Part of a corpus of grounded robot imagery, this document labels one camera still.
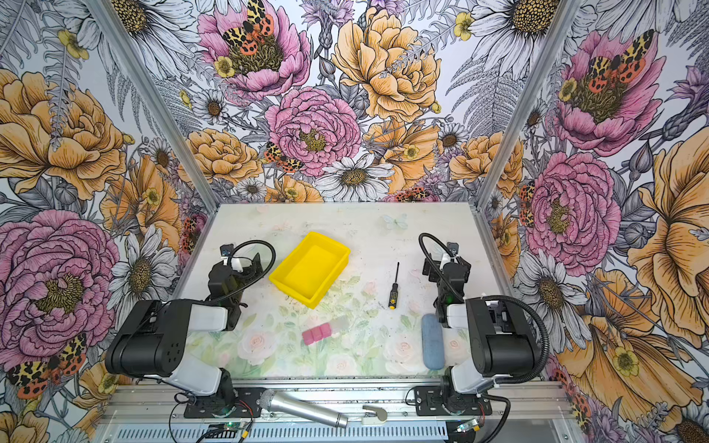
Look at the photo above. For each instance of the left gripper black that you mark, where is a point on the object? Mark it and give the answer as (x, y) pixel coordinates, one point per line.
(249, 269)

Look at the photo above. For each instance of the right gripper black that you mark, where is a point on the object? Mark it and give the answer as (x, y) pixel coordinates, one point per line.
(427, 265)

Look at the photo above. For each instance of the black yellow handle screwdriver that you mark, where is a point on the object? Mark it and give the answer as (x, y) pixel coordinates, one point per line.
(394, 293)

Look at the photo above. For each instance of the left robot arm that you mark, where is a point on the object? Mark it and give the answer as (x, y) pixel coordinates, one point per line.
(151, 342)

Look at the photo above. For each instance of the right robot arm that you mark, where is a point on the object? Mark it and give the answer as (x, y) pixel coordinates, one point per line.
(508, 342)

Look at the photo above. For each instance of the yellow plastic bin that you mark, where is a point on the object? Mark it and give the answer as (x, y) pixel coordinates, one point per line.
(310, 270)

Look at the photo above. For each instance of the blue grey glasses case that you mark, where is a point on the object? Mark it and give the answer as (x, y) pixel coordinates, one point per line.
(433, 351)

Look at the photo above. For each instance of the pink white ice cube tray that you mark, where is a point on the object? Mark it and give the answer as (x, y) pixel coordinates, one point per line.
(325, 330)

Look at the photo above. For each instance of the green circuit board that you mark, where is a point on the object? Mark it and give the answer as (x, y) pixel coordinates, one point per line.
(231, 431)

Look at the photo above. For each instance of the small beige hook clip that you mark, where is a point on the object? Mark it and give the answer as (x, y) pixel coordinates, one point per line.
(374, 416)

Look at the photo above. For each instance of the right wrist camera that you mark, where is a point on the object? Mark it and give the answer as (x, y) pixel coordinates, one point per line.
(452, 250)

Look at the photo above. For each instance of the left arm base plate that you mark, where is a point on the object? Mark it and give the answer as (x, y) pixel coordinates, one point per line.
(246, 404)

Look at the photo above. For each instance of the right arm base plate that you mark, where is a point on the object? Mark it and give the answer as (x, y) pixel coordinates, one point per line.
(430, 401)

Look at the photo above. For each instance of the white vented cable tray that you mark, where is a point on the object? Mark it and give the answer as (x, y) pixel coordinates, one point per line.
(428, 431)

